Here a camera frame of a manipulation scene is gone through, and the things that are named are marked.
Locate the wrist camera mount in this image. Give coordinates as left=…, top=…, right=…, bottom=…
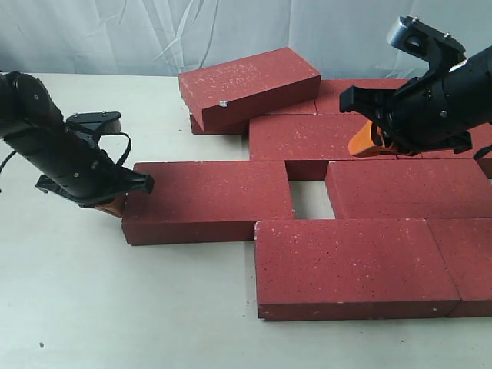
left=65, top=111, right=121, bottom=147
left=387, top=16, right=467, bottom=75

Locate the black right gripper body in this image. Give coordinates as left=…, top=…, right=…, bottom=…
left=339, top=48, right=491, bottom=156

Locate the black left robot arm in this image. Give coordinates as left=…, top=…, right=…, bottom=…
left=1, top=71, right=155, bottom=217

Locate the red brick with white speck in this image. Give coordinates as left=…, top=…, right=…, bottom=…
left=178, top=48, right=321, bottom=131

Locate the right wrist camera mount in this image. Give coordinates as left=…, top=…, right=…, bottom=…
left=387, top=16, right=467, bottom=75

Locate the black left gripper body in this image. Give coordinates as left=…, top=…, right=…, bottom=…
left=4, top=125, right=155, bottom=208

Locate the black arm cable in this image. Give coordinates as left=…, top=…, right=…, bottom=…
left=0, top=131, right=133, bottom=193

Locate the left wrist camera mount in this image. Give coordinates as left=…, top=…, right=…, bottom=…
left=65, top=111, right=121, bottom=147

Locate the red brick front large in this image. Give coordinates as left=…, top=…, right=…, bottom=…
left=254, top=218, right=460, bottom=321

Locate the red brick under tilted brick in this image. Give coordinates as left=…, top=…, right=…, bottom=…
left=189, top=99, right=317, bottom=135

